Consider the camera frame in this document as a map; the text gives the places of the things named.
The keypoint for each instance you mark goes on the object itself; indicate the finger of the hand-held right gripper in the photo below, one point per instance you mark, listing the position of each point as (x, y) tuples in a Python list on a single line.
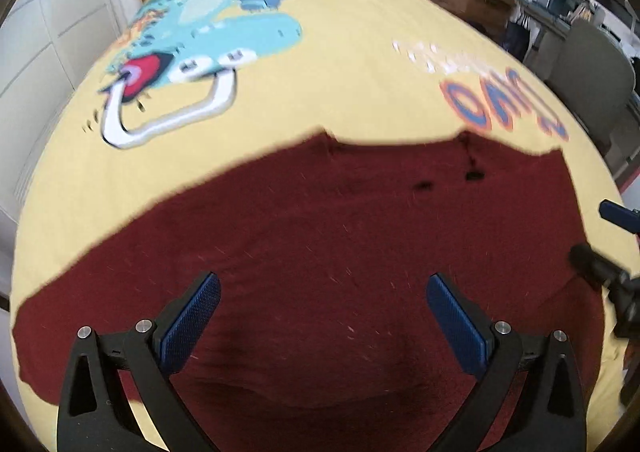
[(617, 214), (595, 264)]

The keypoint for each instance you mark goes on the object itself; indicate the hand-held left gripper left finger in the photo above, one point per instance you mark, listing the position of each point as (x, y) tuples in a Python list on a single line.
[(192, 322)]

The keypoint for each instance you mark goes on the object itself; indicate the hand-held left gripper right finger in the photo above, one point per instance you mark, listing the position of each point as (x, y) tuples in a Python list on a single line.
[(457, 327)]

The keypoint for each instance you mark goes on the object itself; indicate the maroon knit sweater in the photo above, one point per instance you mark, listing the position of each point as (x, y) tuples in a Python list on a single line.
[(320, 232)]

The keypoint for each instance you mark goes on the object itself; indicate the grey office chair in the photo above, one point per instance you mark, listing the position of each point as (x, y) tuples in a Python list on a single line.
[(590, 66)]

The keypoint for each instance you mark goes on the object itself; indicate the dark bag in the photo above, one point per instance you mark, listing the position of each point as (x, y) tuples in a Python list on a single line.
[(515, 41)]

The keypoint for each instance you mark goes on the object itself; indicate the grey desk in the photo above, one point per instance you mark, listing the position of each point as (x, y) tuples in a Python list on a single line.
[(542, 11)]

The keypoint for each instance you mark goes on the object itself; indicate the yellow printed bed sheet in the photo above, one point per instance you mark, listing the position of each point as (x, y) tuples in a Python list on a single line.
[(350, 81)]

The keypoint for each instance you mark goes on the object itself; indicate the white wardrobe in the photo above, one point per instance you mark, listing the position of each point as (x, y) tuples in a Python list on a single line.
[(50, 31)]

